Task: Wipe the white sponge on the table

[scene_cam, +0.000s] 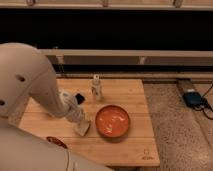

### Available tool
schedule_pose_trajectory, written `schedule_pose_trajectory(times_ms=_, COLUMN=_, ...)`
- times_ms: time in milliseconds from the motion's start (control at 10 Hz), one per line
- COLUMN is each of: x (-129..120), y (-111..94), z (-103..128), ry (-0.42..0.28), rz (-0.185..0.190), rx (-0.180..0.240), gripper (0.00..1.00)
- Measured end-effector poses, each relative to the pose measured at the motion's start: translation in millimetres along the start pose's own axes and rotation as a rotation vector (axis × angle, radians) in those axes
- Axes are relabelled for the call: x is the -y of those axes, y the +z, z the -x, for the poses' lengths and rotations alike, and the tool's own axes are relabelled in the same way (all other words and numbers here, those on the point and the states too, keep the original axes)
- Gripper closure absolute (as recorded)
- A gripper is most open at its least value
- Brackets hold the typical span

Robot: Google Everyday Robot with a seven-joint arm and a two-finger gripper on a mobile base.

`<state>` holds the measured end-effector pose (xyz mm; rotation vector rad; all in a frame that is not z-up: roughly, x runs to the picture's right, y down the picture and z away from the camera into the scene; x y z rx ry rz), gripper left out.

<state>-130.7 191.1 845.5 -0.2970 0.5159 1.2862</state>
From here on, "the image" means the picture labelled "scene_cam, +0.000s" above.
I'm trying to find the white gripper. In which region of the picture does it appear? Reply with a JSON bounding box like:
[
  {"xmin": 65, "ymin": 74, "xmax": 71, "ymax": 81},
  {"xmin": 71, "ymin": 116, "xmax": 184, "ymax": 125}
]
[{"xmin": 60, "ymin": 90, "xmax": 85, "ymax": 123}]

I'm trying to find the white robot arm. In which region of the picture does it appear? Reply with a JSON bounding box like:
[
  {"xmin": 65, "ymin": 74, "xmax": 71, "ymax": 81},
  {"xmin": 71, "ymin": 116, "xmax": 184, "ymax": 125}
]
[{"xmin": 0, "ymin": 43, "xmax": 85, "ymax": 171}]

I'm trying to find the dark red small dish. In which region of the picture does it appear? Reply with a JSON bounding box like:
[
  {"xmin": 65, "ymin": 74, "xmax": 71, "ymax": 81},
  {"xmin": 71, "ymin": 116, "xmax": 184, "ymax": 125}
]
[{"xmin": 46, "ymin": 136, "xmax": 68, "ymax": 149}]

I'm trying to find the orange bowl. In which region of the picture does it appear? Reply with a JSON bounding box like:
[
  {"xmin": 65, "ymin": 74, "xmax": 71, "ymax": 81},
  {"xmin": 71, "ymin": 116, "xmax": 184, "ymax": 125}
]
[{"xmin": 95, "ymin": 105, "xmax": 130, "ymax": 138}]

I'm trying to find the wooden railing beam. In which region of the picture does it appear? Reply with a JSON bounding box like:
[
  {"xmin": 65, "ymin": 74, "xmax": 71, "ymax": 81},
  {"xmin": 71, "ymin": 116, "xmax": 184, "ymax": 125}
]
[{"xmin": 41, "ymin": 49, "xmax": 213, "ymax": 66}]

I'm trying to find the blue power adapter box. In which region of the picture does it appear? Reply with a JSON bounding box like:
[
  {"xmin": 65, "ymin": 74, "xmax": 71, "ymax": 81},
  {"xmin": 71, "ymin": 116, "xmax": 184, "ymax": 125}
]
[{"xmin": 183, "ymin": 89, "xmax": 203, "ymax": 108}]

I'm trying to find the black cable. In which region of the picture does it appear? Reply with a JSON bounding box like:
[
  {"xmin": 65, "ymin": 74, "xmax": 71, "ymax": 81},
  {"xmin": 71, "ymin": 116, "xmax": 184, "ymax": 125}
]
[{"xmin": 193, "ymin": 83, "xmax": 213, "ymax": 120}]

